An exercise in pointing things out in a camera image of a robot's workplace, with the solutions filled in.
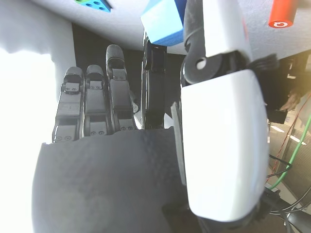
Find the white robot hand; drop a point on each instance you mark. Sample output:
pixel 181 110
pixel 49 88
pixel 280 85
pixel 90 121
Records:
pixel 109 184

